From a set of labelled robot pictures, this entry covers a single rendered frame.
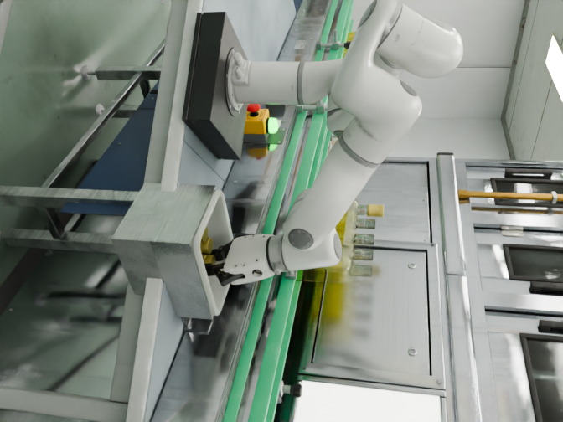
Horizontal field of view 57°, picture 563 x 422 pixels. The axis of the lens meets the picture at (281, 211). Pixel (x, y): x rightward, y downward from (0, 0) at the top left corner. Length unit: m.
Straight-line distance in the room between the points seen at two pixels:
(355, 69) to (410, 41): 0.11
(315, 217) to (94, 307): 0.88
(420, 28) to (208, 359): 0.74
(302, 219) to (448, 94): 6.94
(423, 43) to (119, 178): 0.94
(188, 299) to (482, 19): 6.61
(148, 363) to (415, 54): 0.73
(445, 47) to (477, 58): 6.67
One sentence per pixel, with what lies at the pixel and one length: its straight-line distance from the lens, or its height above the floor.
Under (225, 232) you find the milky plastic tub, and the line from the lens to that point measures 1.14.
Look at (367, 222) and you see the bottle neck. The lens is 1.42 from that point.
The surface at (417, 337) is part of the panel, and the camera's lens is 1.36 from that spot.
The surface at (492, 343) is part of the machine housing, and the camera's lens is 1.43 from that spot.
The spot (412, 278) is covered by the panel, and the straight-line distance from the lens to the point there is 1.48.
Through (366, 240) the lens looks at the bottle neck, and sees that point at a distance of 1.38.
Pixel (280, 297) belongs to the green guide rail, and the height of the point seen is 0.94.
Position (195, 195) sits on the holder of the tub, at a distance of 1.05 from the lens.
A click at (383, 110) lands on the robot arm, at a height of 1.16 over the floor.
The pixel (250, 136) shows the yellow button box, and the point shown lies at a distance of 1.50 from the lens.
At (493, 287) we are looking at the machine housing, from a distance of 1.55.
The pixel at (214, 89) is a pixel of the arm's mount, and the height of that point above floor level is 0.81.
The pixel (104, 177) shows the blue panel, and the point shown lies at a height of 0.39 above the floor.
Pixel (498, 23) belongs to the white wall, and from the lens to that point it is 7.43.
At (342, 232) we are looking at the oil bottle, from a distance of 1.38.
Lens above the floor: 1.17
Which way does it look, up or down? 11 degrees down
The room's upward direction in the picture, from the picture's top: 93 degrees clockwise
